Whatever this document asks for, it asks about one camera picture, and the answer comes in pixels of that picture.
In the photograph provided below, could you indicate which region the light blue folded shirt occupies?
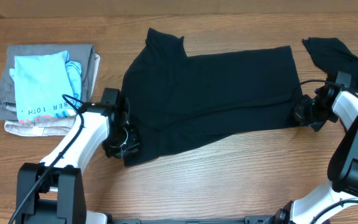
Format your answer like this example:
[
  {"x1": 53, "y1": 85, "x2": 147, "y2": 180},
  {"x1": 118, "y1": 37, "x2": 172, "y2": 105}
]
[{"x1": 9, "y1": 50, "x2": 82, "y2": 124}]

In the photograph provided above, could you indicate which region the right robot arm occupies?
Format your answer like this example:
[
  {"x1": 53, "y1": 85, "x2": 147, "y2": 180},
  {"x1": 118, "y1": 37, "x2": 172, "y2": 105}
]
[{"x1": 266, "y1": 72, "x2": 358, "y2": 224}]

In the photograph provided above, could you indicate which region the grey folded garment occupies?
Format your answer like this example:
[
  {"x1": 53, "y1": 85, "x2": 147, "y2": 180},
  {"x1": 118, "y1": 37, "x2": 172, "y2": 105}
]
[{"x1": 0, "y1": 44, "x2": 96, "y2": 121}]

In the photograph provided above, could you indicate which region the black clothes pile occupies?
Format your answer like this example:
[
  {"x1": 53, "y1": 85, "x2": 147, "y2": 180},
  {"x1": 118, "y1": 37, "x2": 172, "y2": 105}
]
[{"x1": 302, "y1": 37, "x2": 358, "y2": 91}]

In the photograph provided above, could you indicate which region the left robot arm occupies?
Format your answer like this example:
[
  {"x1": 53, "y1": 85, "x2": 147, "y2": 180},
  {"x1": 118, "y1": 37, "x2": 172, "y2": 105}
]
[{"x1": 9, "y1": 88, "x2": 141, "y2": 224}]

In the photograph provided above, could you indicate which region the black t-shirt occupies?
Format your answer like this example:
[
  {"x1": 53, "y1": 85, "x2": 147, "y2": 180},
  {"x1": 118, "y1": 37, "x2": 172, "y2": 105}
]
[{"x1": 122, "y1": 29, "x2": 302, "y2": 166}]

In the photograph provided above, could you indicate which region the beige folded garment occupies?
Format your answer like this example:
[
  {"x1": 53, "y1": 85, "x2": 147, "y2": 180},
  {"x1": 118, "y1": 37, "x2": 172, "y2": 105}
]
[{"x1": 4, "y1": 53, "x2": 101, "y2": 138}]

